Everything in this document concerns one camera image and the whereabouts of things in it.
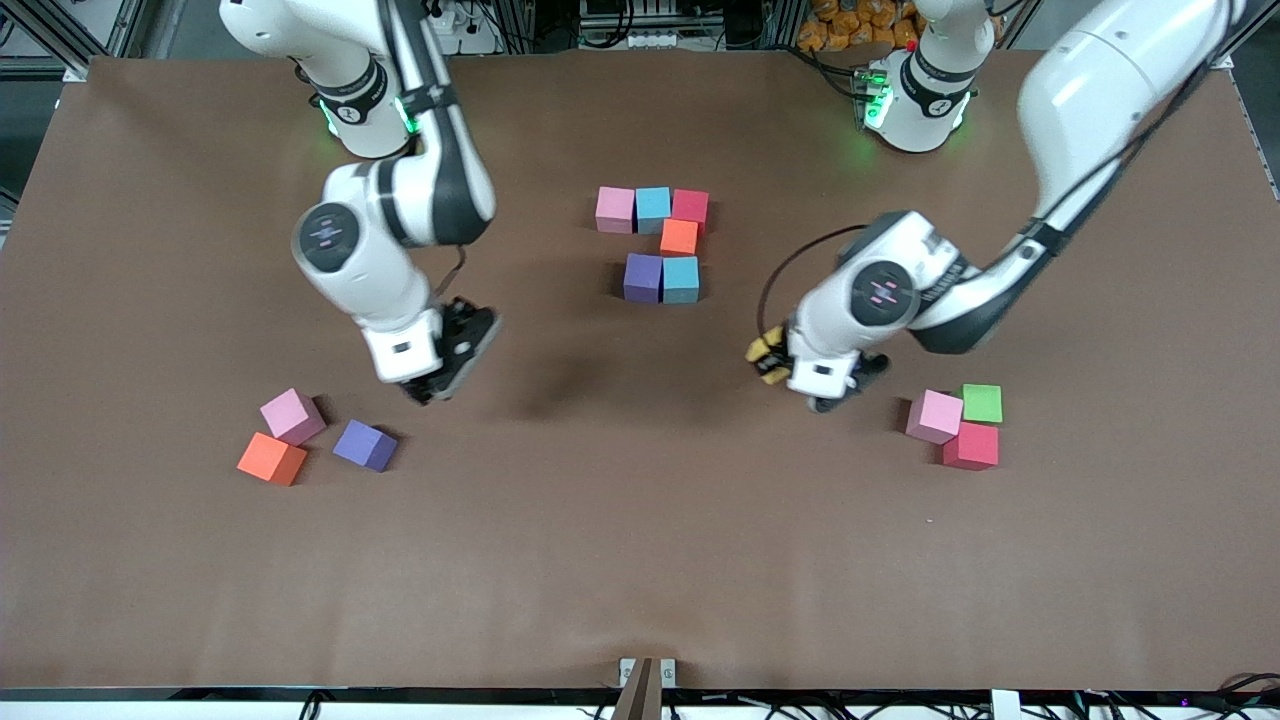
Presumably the yellow foam cube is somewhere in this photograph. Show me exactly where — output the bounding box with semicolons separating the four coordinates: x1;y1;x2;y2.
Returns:
745;325;791;386

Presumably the pink foam cube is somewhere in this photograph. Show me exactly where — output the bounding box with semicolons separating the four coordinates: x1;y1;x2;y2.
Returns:
905;388;966;446
259;387;328;447
595;186;638;235

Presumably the purple foam cube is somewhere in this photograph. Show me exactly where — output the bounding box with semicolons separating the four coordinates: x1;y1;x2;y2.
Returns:
332;419;399;473
623;253;665;304

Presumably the green foam cube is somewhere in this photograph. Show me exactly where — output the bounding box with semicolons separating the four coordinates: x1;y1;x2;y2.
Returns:
960;383;1004;425

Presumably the brown table cover sheet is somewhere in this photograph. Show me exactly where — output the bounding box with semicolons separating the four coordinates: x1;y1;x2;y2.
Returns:
0;48;1280;693

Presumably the white power strip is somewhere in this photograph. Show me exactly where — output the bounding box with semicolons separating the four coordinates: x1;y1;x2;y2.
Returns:
430;0;501;57

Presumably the bag of orange items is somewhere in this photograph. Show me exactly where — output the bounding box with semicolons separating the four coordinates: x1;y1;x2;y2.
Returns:
797;0;926;53

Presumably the grey electronics rack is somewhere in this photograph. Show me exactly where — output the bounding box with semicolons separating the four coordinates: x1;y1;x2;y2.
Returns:
575;0;781;51

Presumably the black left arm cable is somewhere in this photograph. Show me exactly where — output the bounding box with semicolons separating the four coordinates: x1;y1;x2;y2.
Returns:
757;224;871;336

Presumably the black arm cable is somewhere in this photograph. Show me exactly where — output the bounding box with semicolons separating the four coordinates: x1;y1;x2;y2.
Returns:
430;245;469;298
757;224;871;336

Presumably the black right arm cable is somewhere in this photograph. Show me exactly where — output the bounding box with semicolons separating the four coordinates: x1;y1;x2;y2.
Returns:
430;245;469;298

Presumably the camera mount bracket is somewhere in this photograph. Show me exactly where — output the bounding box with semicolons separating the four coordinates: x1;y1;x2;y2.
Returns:
612;656;678;720

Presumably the aluminium frame profile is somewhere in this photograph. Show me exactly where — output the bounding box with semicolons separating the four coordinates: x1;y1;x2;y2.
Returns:
1200;0;1280;71
0;0;136;83

